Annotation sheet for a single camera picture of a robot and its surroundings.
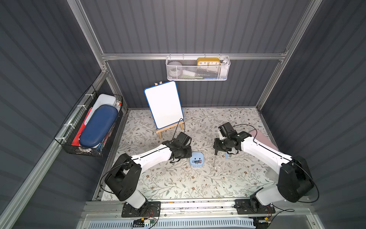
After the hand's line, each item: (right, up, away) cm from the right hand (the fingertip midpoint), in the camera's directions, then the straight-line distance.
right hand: (217, 145), depth 87 cm
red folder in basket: (-70, +5, -21) cm, 74 cm away
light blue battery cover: (+8, -8, +7) cm, 13 cm away
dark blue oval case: (-61, +13, -19) cm, 65 cm away
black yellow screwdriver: (-1, -5, -2) cm, 6 cm away
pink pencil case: (+35, +2, +15) cm, 38 cm away
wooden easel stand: (-38, +8, +10) cm, 40 cm away
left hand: (-16, -6, 0) cm, 17 cm away
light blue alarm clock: (-12, -10, +2) cm, 16 cm away
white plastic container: (-65, +27, -9) cm, 71 cm away
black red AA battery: (-11, -10, 0) cm, 15 cm away
